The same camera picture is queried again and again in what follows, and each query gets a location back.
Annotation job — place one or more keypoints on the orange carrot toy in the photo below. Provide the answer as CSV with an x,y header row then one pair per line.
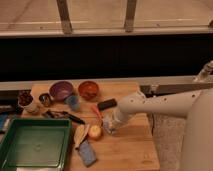
x,y
99,115

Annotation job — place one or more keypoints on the orange bowl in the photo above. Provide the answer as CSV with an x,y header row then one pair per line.
x,y
88,90

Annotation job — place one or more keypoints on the purple bowl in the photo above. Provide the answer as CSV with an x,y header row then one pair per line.
x,y
61,90

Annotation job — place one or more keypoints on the black rectangular block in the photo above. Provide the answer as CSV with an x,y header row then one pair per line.
x,y
107,104

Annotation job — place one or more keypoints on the small dark metal cup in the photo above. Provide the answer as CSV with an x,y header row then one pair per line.
x,y
45,99

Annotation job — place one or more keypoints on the blue sponge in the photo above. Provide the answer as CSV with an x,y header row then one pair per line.
x,y
87,154

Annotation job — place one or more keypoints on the blue object at left edge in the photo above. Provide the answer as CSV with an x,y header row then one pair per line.
x,y
4,122

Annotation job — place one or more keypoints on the white cup with dark contents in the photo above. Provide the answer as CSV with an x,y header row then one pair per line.
x,y
26,101

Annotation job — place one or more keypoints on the black handled knife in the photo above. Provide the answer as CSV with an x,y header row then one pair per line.
x,y
62,114

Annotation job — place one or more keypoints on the yellow round fruit toy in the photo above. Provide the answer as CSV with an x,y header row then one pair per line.
x,y
95,132

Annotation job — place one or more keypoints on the grey towel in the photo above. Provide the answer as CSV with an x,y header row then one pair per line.
x,y
108,125

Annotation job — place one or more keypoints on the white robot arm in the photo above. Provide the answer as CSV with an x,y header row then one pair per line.
x,y
195,106

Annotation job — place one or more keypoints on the blue plastic cup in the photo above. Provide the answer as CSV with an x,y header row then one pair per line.
x,y
73,102

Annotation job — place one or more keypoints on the banana toy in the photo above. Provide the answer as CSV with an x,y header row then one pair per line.
x,y
80,134

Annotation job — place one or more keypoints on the green plastic tray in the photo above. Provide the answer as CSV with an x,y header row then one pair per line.
x,y
35,145

